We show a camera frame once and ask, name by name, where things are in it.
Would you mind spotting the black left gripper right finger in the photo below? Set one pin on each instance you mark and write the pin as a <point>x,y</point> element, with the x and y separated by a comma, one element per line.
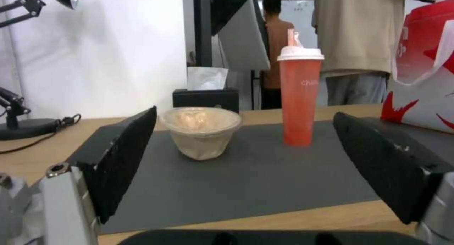
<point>383,160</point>

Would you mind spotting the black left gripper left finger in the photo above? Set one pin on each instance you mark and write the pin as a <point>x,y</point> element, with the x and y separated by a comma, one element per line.
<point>117,160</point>

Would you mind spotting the red and white takeout bag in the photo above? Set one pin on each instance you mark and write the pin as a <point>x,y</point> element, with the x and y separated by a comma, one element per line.
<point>424,69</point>

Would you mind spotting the beige paper bowl with lid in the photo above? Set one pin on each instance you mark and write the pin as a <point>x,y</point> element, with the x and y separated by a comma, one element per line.
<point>200,132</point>

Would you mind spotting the red drink cup white lid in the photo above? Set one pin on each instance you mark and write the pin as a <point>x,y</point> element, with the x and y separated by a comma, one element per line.
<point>300,98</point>

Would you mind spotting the black tissue box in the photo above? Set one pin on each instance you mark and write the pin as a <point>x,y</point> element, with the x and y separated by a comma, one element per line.
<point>205,100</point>

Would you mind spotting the black desk lamp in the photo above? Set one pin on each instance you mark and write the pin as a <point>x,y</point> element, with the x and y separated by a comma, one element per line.
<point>21,96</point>

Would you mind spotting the person in beige top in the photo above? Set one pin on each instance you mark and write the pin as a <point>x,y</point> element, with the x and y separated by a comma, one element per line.
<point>354,43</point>

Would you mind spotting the white tissue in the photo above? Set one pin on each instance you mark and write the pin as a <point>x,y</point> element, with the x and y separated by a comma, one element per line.
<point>206,78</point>

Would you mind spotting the dark grey table mat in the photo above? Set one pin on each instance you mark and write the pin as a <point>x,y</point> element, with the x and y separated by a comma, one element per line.
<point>241,181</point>

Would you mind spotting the person in orange top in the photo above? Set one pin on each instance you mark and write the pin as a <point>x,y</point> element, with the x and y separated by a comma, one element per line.
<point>276,56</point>

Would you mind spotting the pink drinking straw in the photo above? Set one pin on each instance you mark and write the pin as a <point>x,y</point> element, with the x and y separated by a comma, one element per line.
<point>292,38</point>

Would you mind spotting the grey tilted monitor panel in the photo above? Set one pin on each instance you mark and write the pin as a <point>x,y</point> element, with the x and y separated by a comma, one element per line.
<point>241,35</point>

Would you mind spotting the black upright stand post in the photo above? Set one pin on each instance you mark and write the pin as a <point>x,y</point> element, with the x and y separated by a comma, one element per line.
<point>202,27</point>

